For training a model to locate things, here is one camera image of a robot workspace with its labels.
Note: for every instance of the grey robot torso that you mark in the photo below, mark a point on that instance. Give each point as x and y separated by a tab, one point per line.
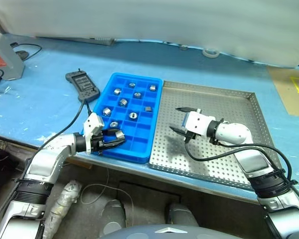
149	232

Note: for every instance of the dark grey handheld controller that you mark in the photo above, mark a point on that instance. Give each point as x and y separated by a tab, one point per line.
83	85

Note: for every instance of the white tape roll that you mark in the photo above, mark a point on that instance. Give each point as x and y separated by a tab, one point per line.
211	56

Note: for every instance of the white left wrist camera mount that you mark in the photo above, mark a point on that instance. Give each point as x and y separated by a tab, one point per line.
93	124

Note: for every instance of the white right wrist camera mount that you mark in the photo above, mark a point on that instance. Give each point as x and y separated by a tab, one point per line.
198	123

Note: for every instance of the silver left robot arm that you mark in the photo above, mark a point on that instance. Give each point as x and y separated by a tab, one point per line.
47	159

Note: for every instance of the plastic wrapped table leg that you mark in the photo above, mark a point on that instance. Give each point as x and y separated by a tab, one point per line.
64	196

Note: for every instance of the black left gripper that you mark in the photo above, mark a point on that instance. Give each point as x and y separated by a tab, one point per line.
97	144

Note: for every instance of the blue plastic compartment tray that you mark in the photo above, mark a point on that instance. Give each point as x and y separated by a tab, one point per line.
139	147

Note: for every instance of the brown cardboard sheet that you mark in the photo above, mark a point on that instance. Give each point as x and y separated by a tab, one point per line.
281	94

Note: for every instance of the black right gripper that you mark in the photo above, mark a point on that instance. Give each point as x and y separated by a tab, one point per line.
190	136

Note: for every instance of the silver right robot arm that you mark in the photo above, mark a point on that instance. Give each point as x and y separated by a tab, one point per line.
234	133

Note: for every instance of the grey box with red label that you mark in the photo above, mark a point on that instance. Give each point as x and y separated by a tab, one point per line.
10	62

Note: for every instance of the perforated steel tray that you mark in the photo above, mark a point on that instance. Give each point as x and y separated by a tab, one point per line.
214	174

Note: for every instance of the small metal roller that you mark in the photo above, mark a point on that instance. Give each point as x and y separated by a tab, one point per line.
133	115
123	102
137	94
117	91
152	87
132	85
148	108
113	124
119	135
107	111

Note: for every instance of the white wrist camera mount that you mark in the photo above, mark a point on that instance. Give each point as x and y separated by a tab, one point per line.
198	123
93	124

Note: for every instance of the dark rounded grey shape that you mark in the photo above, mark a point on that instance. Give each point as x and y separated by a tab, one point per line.
113	214
182	215

